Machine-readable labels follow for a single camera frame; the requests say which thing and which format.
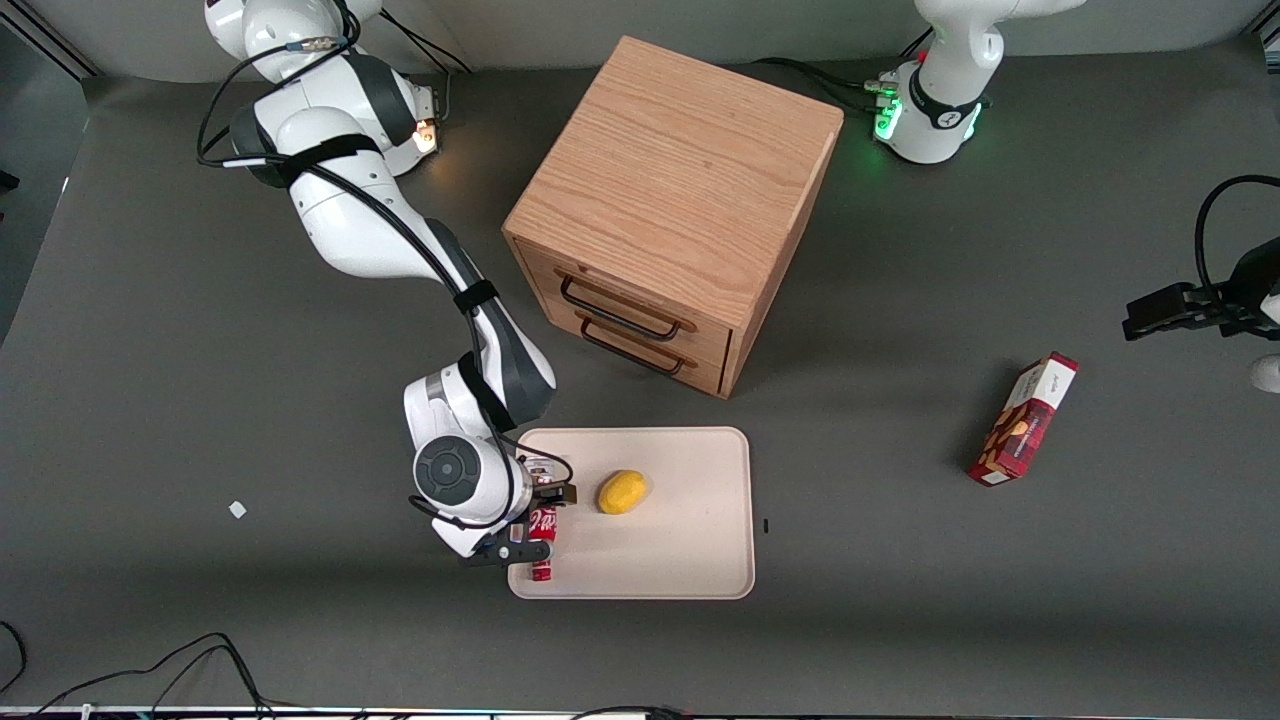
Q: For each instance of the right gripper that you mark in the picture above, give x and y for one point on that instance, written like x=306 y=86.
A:
x=551 y=492

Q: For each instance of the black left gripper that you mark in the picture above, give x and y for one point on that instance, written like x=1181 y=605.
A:
x=1243 y=292

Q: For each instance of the red coca-cola aluminium bottle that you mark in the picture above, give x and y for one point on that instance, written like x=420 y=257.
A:
x=543 y=520

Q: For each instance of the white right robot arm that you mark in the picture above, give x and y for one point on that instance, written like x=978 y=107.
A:
x=350 y=220

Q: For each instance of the cream plastic tray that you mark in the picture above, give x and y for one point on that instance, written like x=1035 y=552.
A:
x=680 y=540

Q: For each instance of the white round object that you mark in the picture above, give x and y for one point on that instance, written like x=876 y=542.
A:
x=1267 y=373

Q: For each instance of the yellow lemon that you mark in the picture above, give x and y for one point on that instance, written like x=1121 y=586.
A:
x=622 y=492

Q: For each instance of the red tartan shortbread box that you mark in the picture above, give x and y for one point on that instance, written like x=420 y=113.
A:
x=1022 y=425

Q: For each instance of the wooden drawer front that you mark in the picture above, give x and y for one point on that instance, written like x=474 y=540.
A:
x=705 y=375
x=540 y=270

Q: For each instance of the wooden drawer cabinet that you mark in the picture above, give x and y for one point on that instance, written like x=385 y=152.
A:
x=680 y=170

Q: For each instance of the dark metal frame bar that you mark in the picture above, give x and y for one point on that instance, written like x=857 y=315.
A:
x=45 y=38

